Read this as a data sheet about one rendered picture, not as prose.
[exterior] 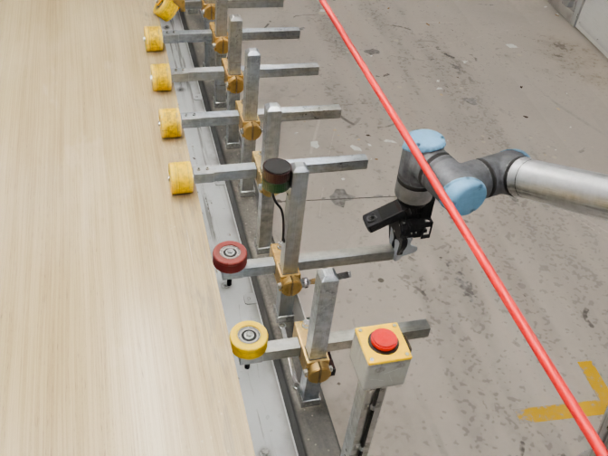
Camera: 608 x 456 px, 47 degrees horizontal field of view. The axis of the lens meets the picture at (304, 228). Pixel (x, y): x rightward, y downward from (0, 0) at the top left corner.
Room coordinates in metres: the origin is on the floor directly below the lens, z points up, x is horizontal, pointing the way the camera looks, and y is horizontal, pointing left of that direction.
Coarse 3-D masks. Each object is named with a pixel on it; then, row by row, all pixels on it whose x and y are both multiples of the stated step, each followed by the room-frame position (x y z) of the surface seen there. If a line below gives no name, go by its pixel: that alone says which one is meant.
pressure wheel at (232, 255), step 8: (216, 248) 1.16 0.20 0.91; (224, 248) 1.17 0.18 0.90; (232, 248) 1.17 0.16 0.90; (240, 248) 1.17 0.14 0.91; (216, 256) 1.14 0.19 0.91; (224, 256) 1.14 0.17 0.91; (232, 256) 1.15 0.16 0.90; (240, 256) 1.15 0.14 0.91; (216, 264) 1.13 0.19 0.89; (224, 264) 1.12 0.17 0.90; (232, 264) 1.12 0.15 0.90; (240, 264) 1.13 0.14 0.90; (224, 272) 1.12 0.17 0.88; (232, 272) 1.12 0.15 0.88
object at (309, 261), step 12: (312, 252) 1.24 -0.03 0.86; (324, 252) 1.24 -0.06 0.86; (336, 252) 1.25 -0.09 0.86; (348, 252) 1.25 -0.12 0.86; (360, 252) 1.26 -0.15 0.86; (372, 252) 1.26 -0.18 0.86; (384, 252) 1.27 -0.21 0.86; (252, 264) 1.17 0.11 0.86; (264, 264) 1.18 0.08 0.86; (300, 264) 1.20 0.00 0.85; (312, 264) 1.21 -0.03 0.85; (324, 264) 1.22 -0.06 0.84; (336, 264) 1.23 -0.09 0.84; (348, 264) 1.24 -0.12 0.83; (228, 276) 1.14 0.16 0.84; (240, 276) 1.15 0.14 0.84
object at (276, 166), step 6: (270, 162) 1.16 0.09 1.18; (276, 162) 1.16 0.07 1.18; (282, 162) 1.16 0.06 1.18; (270, 168) 1.13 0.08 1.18; (276, 168) 1.14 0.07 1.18; (282, 168) 1.14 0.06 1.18; (288, 168) 1.14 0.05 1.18; (276, 174) 1.12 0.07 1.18; (282, 174) 1.12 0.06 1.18; (288, 192) 1.15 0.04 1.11; (282, 210) 1.15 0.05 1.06; (282, 216) 1.15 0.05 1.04; (282, 222) 1.15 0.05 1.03; (282, 228) 1.15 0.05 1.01; (282, 234) 1.15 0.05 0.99; (282, 240) 1.15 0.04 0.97
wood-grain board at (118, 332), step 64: (0, 0) 2.30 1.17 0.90; (64, 0) 2.36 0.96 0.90; (128, 0) 2.42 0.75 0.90; (0, 64) 1.87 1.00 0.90; (64, 64) 1.91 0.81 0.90; (128, 64) 1.96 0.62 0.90; (0, 128) 1.53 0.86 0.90; (64, 128) 1.57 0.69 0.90; (128, 128) 1.61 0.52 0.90; (0, 192) 1.27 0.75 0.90; (64, 192) 1.30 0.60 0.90; (128, 192) 1.33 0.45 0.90; (0, 256) 1.06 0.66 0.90; (64, 256) 1.08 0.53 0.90; (128, 256) 1.11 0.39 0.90; (192, 256) 1.13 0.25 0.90; (0, 320) 0.88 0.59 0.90; (64, 320) 0.90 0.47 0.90; (128, 320) 0.92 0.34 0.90; (192, 320) 0.94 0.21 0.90; (0, 384) 0.74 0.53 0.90; (64, 384) 0.75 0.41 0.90; (128, 384) 0.77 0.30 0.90; (192, 384) 0.79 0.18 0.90; (0, 448) 0.61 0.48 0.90; (64, 448) 0.62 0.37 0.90; (128, 448) 0.64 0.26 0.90; (192, 448) 0.65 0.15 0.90
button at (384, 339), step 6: (378, 330) 0.69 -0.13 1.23; (384, 330) 0.69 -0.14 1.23; (390, 330) 0.69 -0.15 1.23; (372, 336) 0.68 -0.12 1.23; (378, 336) 0.68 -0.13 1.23; (384, 336) 0.68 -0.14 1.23; (390, 336) 0.68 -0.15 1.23; (372, 342) 0.67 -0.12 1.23; (378, 342) 0.67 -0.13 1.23; (384, 342) 0.67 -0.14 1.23; (390, 342) 0.67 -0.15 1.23; (396, 342) 0.68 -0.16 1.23; (378, 348) 0.66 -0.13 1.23; (384, 348) 0.66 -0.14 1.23; (390, 348) 0.66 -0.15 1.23
